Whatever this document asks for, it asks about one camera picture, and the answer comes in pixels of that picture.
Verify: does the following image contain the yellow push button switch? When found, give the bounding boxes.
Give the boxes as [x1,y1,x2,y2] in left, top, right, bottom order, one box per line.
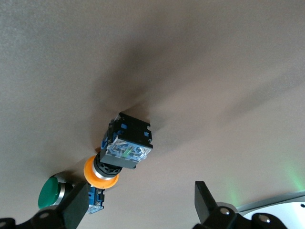
[83,112,154,189]

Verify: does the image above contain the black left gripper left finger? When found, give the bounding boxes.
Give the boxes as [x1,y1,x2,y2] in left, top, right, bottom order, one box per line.
[0,182,90,229]

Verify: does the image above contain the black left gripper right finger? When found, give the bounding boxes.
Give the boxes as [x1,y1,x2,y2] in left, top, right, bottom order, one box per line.
[193,181,289,229]

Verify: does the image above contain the green push button switch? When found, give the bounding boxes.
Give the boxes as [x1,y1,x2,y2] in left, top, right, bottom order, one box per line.
[38,176,105,215]

